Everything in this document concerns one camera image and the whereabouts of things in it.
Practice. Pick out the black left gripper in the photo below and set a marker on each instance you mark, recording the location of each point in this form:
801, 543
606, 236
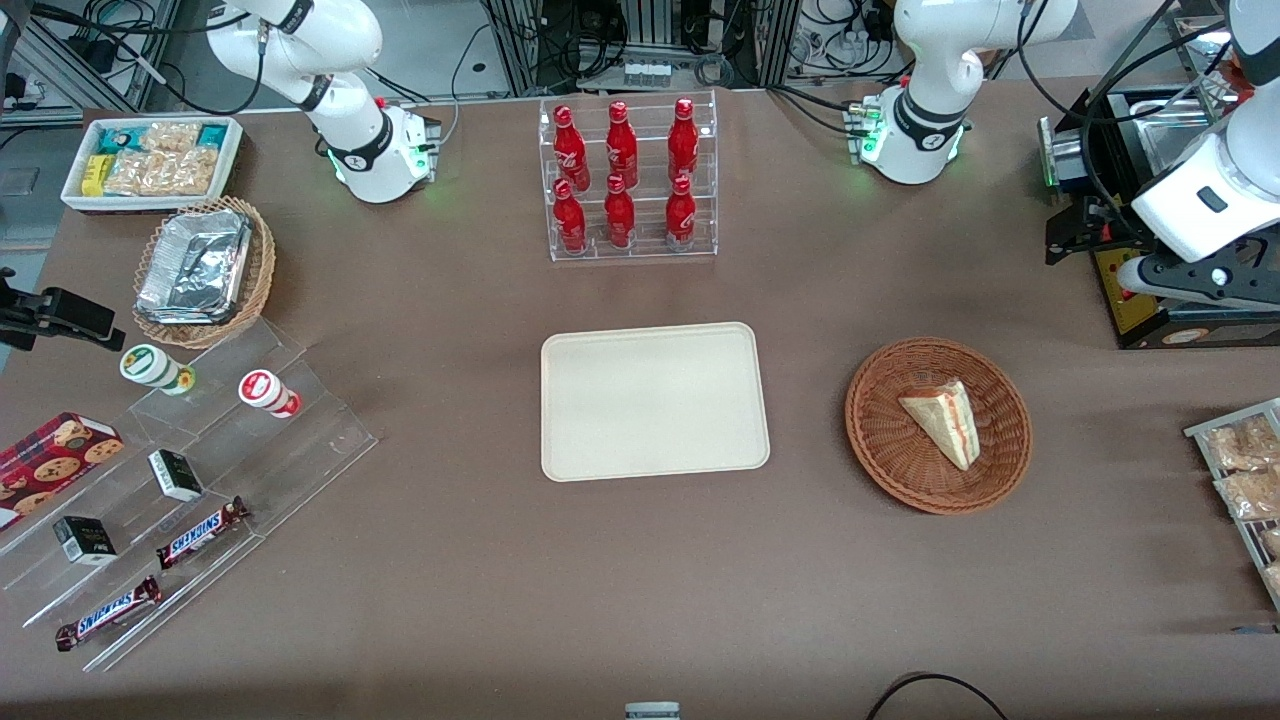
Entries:
1103, 226

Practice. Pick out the triangular sandwich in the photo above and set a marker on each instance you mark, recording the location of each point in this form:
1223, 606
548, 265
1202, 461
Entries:
945, 420

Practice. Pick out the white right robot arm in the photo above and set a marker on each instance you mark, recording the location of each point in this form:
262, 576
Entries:
330, 60

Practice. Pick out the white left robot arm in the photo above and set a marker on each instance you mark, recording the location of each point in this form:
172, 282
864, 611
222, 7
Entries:
935, 70

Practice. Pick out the round brown wicker basket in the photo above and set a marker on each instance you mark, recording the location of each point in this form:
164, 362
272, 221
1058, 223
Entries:
885, 450

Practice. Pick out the beige plastic tray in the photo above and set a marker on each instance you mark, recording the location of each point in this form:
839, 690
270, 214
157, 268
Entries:
655, 400

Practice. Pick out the light wicker basket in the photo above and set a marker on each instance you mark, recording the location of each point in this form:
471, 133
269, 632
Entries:
262, 270

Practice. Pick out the grey device with green light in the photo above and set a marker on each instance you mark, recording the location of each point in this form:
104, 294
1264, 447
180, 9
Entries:
1062, 155

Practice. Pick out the black food warmer appliance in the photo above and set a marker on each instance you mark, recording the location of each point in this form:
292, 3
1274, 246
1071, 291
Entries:
1125, 300

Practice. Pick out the steel pan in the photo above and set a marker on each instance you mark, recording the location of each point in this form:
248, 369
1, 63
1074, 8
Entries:
1175, 125

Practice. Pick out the clear bag of pastry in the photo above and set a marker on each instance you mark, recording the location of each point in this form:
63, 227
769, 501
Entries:
1245, 445
1250, 493

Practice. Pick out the red cola bottle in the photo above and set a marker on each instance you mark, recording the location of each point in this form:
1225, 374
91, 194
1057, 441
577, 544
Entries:
683, 145
571, 150
621, 148
680, 215
619, 218
569, 220

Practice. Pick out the clear acrylic bottle rack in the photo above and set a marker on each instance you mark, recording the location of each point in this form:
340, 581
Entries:
645, 250

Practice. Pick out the small grey box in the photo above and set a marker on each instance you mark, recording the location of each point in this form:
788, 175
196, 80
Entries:
652, 711

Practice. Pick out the clear acrylic stepped shelf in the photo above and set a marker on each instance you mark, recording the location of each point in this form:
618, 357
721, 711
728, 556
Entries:
280, 450

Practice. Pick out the red lid yogurt cup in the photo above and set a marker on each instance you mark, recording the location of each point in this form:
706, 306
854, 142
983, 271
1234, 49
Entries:
262, 388

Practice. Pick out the white rectangular snack bin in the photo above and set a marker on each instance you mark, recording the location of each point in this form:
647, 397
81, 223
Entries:
232, 160

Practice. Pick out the teal snack packet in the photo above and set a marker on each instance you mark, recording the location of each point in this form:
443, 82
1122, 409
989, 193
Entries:
212, 134
115, 140

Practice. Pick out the aluminium foil container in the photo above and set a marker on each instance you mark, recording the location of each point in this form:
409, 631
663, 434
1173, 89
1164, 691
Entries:
195, 265

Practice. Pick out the clear bag of crackers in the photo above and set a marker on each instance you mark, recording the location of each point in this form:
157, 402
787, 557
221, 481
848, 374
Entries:
160, 172
170, 136

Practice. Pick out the Snickers bar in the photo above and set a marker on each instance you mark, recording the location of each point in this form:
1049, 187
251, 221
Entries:
108, 613
200, 532

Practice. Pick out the small black carton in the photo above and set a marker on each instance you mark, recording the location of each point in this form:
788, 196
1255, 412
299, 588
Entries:
175, 475
85, 540

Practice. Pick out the green lid yogurt cup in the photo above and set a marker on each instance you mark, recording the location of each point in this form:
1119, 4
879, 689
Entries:
150, 365

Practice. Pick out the yellow snack packet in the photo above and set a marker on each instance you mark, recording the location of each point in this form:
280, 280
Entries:
96, 175

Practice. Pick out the red cookie box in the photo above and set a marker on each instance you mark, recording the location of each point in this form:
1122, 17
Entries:
50, 460

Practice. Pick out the grey wrist camera black bracket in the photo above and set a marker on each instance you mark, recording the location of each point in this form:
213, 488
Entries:
1190, 285

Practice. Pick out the aluminium frame rack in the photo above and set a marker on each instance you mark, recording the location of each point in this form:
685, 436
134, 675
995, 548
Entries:
520, 40

